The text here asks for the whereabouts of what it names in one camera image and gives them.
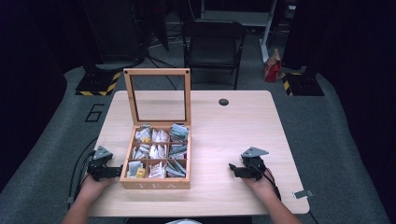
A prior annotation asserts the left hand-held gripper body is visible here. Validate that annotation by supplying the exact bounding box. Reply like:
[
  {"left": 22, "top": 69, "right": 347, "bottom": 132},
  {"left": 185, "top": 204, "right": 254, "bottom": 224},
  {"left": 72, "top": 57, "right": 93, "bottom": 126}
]
[{"left": 87, "top": 145, "right": 115, "bottom": 182}]

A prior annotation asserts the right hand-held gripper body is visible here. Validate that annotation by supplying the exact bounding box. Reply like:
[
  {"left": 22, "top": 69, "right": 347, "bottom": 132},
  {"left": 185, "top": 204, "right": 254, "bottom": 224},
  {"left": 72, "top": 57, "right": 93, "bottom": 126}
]
[{"left": 240, "top": 147, "right": 270, "bottom": 182}]

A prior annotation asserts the wooden tea box with lid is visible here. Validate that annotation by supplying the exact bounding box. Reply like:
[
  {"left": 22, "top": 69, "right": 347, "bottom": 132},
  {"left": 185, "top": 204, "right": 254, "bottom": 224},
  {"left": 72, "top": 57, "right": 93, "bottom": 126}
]
[{"left": 120, "top": 67, "right": 192, "bottom": 190}]

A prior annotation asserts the person's left hand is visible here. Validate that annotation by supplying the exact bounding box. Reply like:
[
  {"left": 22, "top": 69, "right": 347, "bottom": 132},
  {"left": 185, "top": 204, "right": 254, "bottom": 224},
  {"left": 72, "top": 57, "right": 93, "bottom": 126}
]
[{"left": 78, "top": 174, "right": 116, "bottom": 204}]

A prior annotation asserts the person's right hand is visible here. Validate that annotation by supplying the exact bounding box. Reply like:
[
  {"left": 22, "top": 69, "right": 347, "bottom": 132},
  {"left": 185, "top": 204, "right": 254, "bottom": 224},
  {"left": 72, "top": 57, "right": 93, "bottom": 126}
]
[{"left": 242, "top": 168, "right": 279, "bottom": 203}]

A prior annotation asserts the group of assorted tea bags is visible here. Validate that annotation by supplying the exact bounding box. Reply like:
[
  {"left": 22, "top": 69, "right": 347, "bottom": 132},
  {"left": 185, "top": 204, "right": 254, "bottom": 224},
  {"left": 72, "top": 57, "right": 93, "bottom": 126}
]
[{"left": 126, "top": 123, "right": 190, "bottom": 179}]

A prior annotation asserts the striped black stand base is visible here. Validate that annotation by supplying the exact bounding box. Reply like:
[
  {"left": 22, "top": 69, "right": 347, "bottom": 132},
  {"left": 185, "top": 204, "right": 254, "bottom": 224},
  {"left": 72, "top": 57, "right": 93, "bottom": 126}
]
[
  {"left": 75, "top": 63, "right": 123, "bottom": 97},
  {"left": 280, "top": 70, "right": 325, "bottom": 97}
]

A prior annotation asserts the red paper bag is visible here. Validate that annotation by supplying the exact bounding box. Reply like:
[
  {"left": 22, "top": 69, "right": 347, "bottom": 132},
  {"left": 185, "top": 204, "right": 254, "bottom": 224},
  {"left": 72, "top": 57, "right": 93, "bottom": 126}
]
[{"left": 262, "top": 48, "right": 283, "bottom": 84}]

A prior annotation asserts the black folding chair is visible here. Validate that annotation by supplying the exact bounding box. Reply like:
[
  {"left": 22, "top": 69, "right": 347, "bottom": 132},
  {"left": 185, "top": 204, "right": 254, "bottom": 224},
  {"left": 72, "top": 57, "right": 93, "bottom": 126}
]
[{"left": 181, "top": 19, "right": 249, "bottom": 91}]

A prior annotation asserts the black equipment stand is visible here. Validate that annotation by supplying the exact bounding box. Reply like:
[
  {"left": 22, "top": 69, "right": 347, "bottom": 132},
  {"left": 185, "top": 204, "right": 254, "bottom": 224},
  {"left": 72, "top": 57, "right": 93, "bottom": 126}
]
[{"left": 78, "top": 0, "right": 149, "bottom": 70}]

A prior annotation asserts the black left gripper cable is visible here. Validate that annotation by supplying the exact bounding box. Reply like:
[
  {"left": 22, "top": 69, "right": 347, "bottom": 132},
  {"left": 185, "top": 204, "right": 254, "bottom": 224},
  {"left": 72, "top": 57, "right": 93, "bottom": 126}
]
[{"left": 66, "top": 136, "right": 98, "bottom": 203}]

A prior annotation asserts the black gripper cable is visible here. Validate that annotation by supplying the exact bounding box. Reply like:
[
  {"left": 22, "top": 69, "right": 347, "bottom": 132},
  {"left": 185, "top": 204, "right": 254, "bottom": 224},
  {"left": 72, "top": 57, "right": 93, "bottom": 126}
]
[
  {"left": 250, "top": 161, "right": 320, "bottom": 224},
  {"left": 66, "top": 136, "right": 98, "bottom": 203}
]

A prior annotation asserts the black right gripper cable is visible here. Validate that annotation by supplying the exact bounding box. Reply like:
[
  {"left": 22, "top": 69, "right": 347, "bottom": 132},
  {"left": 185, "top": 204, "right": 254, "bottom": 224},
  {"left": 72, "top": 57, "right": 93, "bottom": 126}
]
[{"left": 250, "top": 161, "right": 320, "bottom": 224}]

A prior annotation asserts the black floor cable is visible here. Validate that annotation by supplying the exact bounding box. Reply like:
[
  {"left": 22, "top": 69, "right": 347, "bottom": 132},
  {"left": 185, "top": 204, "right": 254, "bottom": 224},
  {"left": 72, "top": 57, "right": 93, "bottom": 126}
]
[{"left": 145, "top": 50, "right": 185, "bottom": 91}]

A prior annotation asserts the white desk frame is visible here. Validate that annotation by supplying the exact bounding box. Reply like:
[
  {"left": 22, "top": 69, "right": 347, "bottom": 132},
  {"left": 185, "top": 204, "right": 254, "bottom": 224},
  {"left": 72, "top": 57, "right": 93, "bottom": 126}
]
[{"left": 200, "top": 0, "right": 279, "bottom": 63}]

